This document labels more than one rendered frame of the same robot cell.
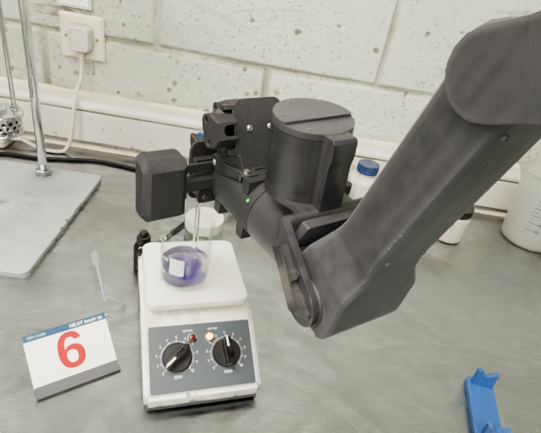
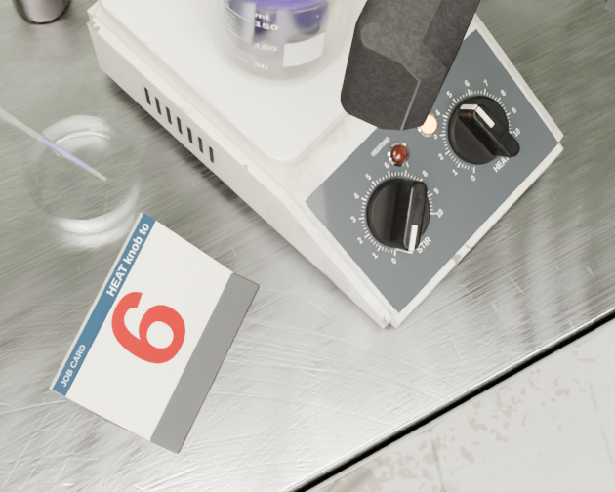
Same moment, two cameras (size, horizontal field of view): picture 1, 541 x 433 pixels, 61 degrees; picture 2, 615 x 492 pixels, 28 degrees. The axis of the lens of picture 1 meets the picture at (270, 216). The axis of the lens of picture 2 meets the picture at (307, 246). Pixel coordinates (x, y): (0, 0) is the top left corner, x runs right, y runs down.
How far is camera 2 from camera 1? 0.32 m
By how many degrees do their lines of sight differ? 46
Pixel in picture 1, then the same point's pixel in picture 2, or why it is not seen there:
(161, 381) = (398, 275)
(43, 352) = (110, 377)
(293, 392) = (607, 94)
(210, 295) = not seen: hidden behind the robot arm
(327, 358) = not seen: outside the picture
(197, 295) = not seen: hidden behind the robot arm
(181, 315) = (346, 124)
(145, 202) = (415, 111)
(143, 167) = (417, 65)
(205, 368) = (460, 191)
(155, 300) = (285, 142)
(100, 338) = (178, 263)
